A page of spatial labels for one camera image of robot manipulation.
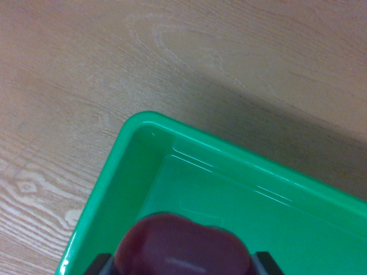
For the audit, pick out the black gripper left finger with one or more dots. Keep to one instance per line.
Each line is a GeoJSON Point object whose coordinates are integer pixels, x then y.
{"type": "Point", "coordinates": [101, 265]}

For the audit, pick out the green plastic bin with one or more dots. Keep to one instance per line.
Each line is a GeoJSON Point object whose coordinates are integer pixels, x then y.
{"type": "Point", "coordinates": [286, 223]}

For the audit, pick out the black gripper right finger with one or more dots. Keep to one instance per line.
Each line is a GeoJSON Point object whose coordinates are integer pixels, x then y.
{"type": "Point", "coordinates": [266, 265]}

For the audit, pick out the dark red cherry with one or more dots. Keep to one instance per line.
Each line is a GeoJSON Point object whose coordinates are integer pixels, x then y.
{"type": "Point", "coordinates": [182, 246]}

